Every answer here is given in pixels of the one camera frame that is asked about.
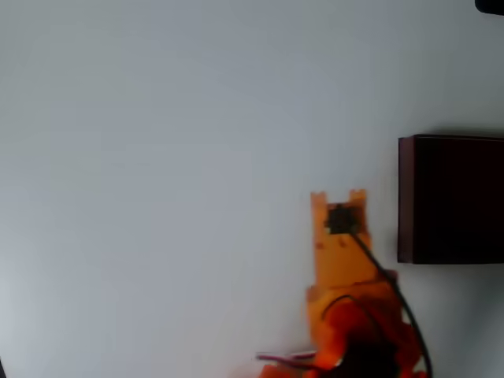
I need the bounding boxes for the dark brown box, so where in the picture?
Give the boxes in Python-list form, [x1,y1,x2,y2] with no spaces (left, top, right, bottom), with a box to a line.
[396,133,504,265]

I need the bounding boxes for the black object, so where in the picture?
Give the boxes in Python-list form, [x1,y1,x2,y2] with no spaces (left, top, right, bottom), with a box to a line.
[474,0,504,15]

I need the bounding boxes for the small black camera module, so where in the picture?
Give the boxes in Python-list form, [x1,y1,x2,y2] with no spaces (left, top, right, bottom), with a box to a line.
[324,202,361,235]

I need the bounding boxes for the black camera cable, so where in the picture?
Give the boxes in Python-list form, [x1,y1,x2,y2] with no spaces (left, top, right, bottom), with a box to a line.
[347,231,435,378]

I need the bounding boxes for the red and white wires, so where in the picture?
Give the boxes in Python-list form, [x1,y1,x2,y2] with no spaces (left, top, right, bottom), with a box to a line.
[254,350,318,363]

